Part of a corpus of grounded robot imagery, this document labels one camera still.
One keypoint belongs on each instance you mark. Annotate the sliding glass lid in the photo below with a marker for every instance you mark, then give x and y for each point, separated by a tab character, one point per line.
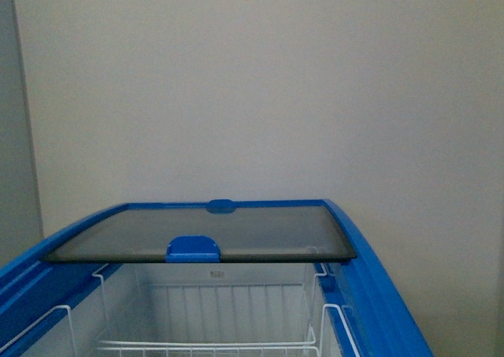
199	235
226	206

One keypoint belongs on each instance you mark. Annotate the white blue chest freezer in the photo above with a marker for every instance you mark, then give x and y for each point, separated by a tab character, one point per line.
379	320

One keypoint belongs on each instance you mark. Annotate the rear white wire basket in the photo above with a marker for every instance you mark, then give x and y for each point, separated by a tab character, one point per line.
292	287

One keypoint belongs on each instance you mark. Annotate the white wire basket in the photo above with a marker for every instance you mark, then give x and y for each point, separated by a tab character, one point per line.
335	335
292	287
169	331

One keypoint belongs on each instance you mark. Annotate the right white wire basket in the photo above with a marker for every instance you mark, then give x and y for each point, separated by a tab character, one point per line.
335	335

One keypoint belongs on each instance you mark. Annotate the front white wire basket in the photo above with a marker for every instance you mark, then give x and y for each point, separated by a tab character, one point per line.
169	331

